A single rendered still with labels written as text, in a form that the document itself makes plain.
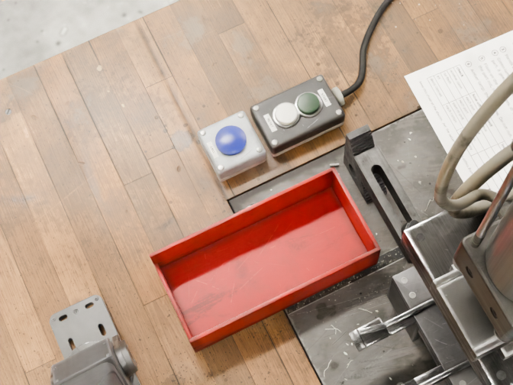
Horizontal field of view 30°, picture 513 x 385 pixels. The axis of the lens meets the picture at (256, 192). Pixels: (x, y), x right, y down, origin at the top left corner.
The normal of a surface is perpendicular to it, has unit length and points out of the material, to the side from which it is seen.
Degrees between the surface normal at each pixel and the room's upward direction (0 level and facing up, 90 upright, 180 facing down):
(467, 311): 0
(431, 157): 0
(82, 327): 0
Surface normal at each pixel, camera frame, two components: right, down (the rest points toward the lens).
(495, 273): -0.92, 0.38
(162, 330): -0.04, -0.35
